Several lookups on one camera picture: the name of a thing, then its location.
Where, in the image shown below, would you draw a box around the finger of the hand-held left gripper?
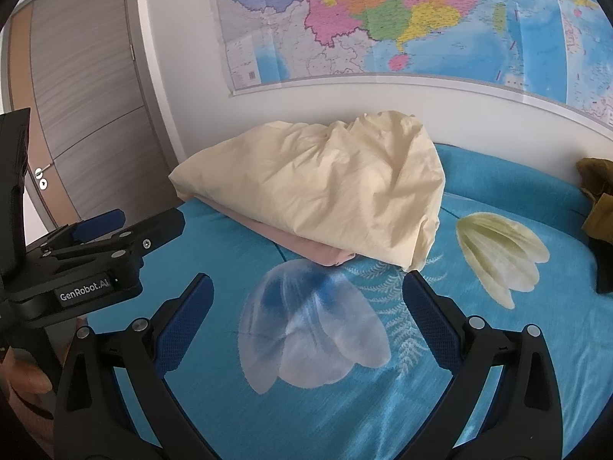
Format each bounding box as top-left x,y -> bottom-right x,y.
45,207 -> 187,269
26,208 -> 126,260

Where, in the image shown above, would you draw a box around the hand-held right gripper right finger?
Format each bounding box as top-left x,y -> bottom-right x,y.
401,271 -> 563,460

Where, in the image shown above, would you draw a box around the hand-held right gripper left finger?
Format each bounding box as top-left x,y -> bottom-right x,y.
52,272 -> 216,460

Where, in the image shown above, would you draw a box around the cream large garment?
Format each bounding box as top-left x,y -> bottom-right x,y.
169,110 -> 447,271

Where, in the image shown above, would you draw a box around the person's left hand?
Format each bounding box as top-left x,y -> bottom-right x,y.
0,350 -> 56,444

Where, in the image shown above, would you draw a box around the grey wooden door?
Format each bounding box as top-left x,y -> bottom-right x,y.
0,0 -> 179,245

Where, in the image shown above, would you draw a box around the pink folded garment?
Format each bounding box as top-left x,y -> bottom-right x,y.
176,191 -> 362,268

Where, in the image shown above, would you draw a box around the blue floral blanket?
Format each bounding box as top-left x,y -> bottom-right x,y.
62,144 -> 613,460

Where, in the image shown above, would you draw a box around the black garment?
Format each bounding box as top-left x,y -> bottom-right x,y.
588,235 -> 613,294

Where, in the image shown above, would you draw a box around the brown pants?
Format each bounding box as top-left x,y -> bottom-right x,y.
575,157 -> 613,238

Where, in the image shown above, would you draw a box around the colourful wall map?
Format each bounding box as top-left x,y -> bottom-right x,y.
211,0 -> 613,132

